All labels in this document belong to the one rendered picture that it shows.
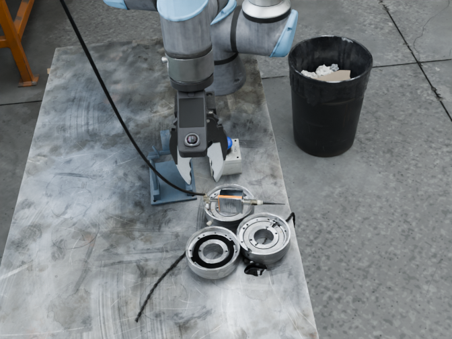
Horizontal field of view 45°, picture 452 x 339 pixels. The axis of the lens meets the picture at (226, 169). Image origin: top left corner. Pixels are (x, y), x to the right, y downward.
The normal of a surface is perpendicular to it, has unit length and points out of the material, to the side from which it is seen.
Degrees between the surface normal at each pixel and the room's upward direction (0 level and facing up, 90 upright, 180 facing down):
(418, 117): 0
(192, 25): 83
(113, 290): 0
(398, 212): 0
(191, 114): 23
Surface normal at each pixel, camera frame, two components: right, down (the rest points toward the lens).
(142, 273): -0.07, -0.71
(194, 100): 0.00, -0.39
